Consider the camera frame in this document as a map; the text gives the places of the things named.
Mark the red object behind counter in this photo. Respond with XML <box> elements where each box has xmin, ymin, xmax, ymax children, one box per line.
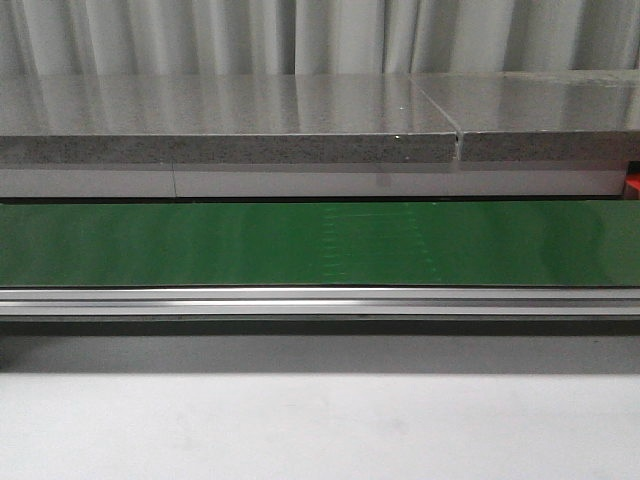
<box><xmin>623</xmin><ymin>172</ymin><xmax>640</xmax><ymax>200</ymax></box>

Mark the grey stone counter slab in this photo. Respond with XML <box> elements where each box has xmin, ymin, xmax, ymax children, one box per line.
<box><xmin>1</xmin><ymin>75</ymin><xmax>456</xmax><ymax>170</ymax></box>
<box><xmin>411</xmin><ymin>70</ymin><xmax>639</xmax><ymax>169</ymax></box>

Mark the aluminium conveyor side rail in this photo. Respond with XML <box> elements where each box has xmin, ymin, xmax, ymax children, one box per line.
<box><xmin>1</xmin><ymin>286</ymin><xmax>639</xmax><ymax>320</ymax></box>

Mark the green conveyor belt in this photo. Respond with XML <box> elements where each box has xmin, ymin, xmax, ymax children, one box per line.
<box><xmin>1</xmin><ymin>200</ymin><xmax>639</xmax><ymax>287</ymax></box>

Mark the white counter base panel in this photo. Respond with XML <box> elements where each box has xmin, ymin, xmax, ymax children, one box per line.
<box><xmin>1</xmin><ymin>162</ymin><xmax>627</xmax><ymax>198</ymax></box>

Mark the grey stone counter slab right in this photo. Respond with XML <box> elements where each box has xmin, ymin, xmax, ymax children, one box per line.
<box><xmin>411</xmin><ymin>70</ymin><xmax>639</xmax><ymax>169</ymax></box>

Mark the grey pleated curtain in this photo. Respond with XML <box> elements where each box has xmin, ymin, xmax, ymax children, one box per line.
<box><xmin>1</xmin><ymin>1</ymin><xmax>639</xmax><ymax>77</ymax></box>

